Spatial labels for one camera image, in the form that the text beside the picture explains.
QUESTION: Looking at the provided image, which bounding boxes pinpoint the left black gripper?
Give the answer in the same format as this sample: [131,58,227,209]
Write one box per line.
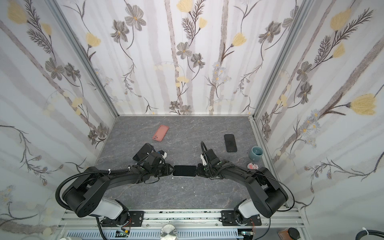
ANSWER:
[150,163,177,177]

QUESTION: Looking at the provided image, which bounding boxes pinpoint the light blue phone case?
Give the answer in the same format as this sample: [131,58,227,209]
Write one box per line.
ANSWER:
[173,165,197,178]

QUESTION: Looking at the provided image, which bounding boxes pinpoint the black phone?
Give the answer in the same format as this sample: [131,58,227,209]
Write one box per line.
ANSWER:
[133,143,154,162]

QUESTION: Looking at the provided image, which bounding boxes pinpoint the pink phone case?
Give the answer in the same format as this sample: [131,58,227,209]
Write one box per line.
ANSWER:
[152,125,169,142]

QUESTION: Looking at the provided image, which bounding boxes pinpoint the black phone case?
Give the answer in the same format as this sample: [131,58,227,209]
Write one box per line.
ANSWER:
[224,134,238,153]

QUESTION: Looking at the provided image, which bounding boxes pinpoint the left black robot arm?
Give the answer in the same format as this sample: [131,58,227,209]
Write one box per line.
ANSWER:
[55,152,175,229]

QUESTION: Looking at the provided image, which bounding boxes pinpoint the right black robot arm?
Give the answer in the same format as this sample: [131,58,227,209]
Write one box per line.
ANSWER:
[197,142,289,226]

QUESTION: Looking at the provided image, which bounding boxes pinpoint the small pink white object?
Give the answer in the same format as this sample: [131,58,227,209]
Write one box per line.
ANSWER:
[247,163,259,170]

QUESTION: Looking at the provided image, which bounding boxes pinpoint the teal ceramic cup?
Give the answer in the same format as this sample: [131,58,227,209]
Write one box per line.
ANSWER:
[248,146,264,162]

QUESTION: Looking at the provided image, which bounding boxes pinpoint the round silver knob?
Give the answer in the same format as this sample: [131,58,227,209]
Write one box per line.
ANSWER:
[160,224,178,240]

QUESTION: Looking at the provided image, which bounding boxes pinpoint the brown box black cap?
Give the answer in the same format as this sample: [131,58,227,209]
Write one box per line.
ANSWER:
[278,228,301,240]

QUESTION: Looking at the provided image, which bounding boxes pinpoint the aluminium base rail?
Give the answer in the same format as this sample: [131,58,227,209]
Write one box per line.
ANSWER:
[55,207,310,240]

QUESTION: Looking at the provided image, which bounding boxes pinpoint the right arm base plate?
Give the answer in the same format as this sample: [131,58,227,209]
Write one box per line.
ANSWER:
[219,210,262,227]

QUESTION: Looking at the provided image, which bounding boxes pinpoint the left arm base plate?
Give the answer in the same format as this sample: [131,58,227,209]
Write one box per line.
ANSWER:
[101,210,145,228]

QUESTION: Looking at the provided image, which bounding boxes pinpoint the white ventilated cable duct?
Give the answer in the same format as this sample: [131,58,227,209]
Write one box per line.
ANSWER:
[64,229,244,240]

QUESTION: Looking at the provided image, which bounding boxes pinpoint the black corrugated hose corner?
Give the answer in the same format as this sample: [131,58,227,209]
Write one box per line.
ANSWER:
[355,228,384,240]

